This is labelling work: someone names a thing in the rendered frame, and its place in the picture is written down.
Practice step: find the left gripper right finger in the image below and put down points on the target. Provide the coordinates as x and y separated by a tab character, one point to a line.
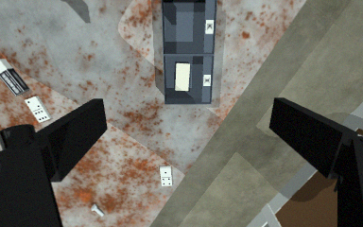
331	148

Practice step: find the dark grey rack of three bins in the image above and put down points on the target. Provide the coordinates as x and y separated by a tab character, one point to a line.
189	35

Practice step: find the white bolt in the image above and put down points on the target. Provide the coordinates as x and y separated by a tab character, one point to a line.
97	210

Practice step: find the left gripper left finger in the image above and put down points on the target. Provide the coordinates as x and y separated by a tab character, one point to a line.
27	198

